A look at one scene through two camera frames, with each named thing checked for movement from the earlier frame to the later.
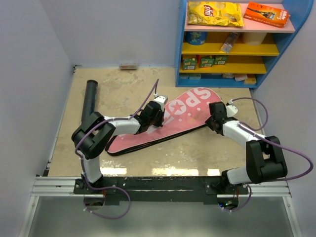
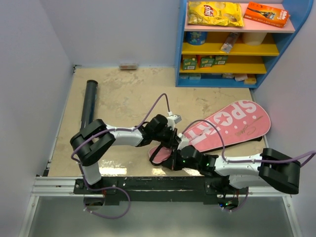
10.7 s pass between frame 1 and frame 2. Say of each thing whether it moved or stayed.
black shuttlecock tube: stayed
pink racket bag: moved
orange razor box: stayed
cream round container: stayed
